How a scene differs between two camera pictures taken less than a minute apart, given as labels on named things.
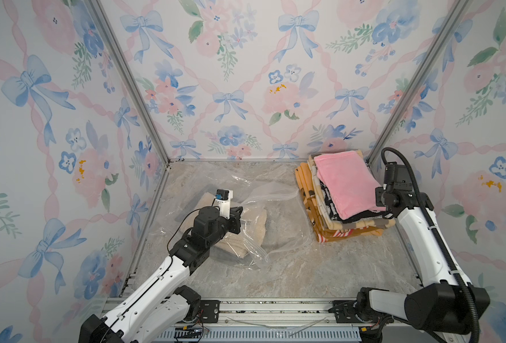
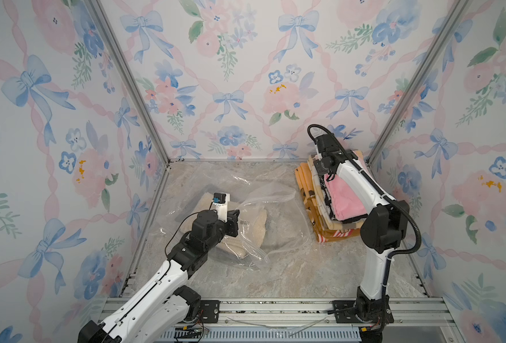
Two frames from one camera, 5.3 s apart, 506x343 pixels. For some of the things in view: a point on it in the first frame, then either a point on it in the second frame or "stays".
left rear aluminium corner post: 133,77 stays
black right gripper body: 379,195 -> 320,166
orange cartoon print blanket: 322,232 stays
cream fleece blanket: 253,224 stays
